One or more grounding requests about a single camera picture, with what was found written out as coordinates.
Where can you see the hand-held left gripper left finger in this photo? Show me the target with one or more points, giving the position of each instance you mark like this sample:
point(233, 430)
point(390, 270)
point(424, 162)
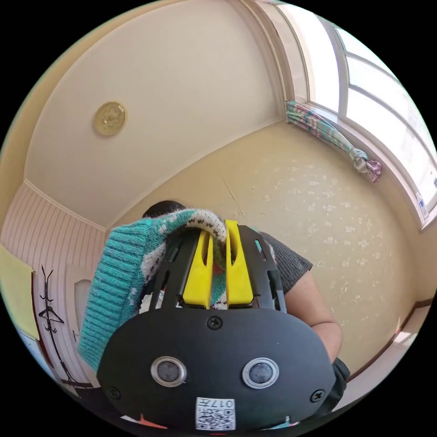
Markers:
point(198, 273)

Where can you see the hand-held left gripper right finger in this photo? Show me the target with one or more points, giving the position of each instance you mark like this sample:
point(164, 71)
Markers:
point(239, 276)

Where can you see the green floral sweater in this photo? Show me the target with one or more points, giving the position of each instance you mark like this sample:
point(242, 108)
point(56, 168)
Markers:
point(112, 290)

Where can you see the person's left forearm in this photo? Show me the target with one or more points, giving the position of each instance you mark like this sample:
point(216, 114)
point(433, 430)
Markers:
point(332, 341)

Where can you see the person's left hand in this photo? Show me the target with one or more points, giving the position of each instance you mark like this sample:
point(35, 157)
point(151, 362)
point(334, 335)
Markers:
point(340, 373)

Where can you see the person's body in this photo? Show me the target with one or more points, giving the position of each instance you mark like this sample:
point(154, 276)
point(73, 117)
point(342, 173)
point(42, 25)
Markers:
point(290, 263)

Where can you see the white door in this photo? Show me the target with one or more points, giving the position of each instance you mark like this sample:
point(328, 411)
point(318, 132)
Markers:
point(80, 307)

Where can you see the black coat stand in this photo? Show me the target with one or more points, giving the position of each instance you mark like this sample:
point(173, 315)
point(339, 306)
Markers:
point(51, 317)

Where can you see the knotted striped curtain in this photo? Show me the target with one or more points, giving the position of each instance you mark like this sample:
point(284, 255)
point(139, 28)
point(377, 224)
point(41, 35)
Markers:
point(327, 136)

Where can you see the round golden ceiling lamp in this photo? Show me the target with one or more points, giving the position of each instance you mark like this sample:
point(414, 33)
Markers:
point(110, 118)

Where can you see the white-framed window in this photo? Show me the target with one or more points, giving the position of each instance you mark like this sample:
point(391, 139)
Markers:
point(382, 102)

